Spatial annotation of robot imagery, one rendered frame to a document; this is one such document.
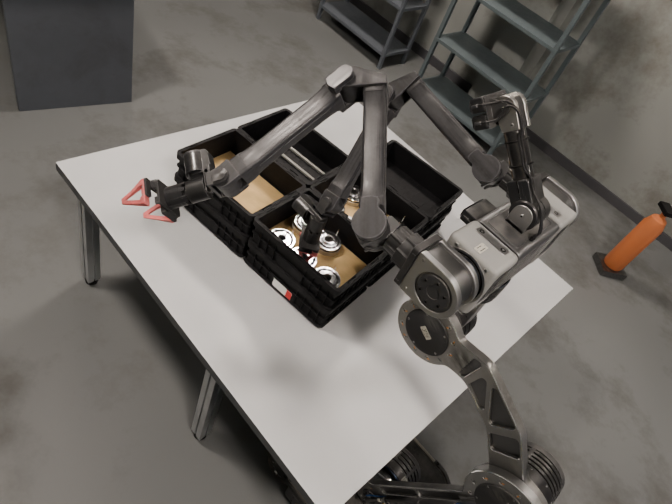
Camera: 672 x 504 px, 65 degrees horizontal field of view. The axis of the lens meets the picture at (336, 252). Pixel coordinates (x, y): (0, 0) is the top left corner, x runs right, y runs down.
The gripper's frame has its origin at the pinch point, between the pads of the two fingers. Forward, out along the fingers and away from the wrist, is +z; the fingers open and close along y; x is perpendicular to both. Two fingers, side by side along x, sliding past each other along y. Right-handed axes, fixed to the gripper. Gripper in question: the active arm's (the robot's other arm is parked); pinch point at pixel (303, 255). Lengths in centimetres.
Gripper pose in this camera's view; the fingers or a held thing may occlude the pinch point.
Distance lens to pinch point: 185.6
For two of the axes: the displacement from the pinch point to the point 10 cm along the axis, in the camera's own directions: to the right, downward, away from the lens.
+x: 9.5, 2.3, 2.0
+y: -0.3, 7.2, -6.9
